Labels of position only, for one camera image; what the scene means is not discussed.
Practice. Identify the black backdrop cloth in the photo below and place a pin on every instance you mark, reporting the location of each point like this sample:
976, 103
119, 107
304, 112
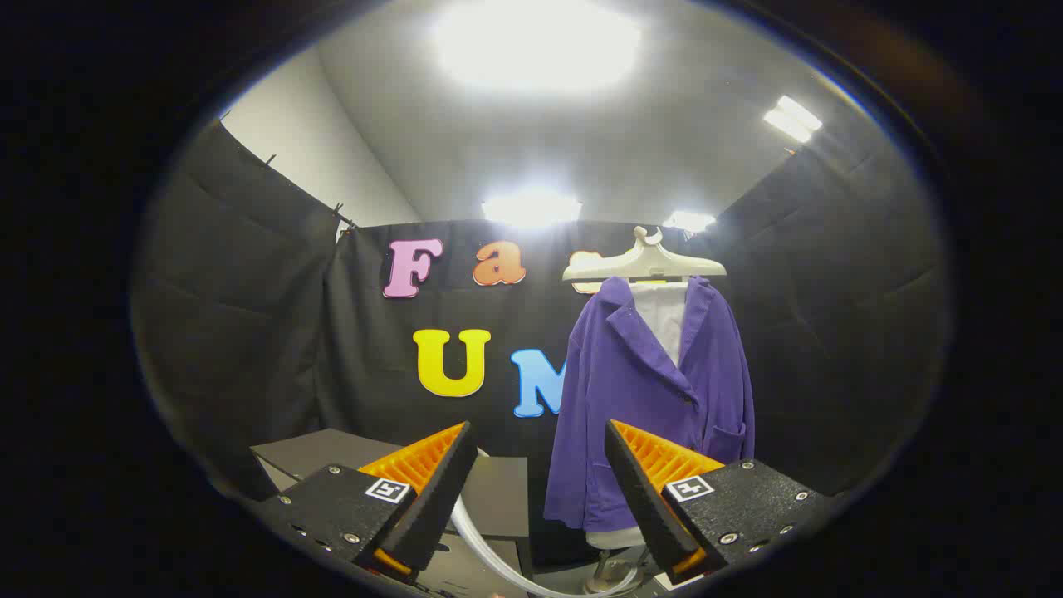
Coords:
249, 332

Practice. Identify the metal mannequin stand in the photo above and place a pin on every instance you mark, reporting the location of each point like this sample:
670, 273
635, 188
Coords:
610, 573

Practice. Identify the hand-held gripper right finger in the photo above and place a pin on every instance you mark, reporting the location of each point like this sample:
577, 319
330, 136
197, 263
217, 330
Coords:
639, 498

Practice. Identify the white mannequin torso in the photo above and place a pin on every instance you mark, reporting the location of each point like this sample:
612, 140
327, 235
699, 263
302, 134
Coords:
664, 320

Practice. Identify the ceiling light panel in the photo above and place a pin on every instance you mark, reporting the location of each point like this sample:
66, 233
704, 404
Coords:
689, 221
793, 118
531, 209
536, 41

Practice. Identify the white clothes hanger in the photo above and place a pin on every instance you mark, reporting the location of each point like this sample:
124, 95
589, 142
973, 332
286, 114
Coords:
639, 264

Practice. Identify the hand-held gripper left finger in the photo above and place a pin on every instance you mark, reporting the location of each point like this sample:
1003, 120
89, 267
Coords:
440, 498

